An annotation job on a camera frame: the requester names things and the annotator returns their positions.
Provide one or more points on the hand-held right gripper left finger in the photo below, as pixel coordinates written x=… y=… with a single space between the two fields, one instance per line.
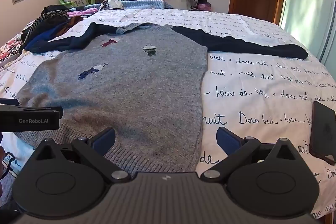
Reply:
x=106 y=140

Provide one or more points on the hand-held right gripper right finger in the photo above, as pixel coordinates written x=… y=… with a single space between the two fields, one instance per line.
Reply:
x=226 y=140

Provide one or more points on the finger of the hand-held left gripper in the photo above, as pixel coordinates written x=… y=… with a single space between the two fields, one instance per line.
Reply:
x=39 y=108
x=8 y=102

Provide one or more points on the grey sweater with navy sleeves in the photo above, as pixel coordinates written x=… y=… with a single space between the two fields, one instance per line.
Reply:
x=131 y=87

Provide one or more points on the red floral fabric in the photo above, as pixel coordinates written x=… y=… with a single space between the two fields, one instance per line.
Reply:
x=9 y=49

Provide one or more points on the white script-printed bed cover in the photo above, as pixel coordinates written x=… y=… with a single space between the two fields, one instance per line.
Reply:
x=262 y=98

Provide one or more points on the blue garment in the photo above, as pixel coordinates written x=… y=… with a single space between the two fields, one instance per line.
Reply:
x=42 y=39

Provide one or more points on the zigzag striped garment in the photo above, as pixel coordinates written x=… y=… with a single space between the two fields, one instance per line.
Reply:
x=44 y=20

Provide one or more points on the black smartphone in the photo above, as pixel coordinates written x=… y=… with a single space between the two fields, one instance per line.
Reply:
x=324 y=132

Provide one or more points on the black garment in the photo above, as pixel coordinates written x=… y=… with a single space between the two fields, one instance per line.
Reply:
x=53 y=8

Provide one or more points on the pink garment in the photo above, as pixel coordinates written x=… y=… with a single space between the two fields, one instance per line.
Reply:
x=82 y=12

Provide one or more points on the white and black package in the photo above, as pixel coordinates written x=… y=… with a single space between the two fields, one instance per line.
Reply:
x=111 y=4

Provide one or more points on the purple bag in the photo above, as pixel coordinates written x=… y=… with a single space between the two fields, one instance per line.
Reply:
x=204 y=6

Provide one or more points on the frosted wardrobe sliding door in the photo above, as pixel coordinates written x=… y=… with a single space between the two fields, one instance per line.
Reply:
x=307 y=3

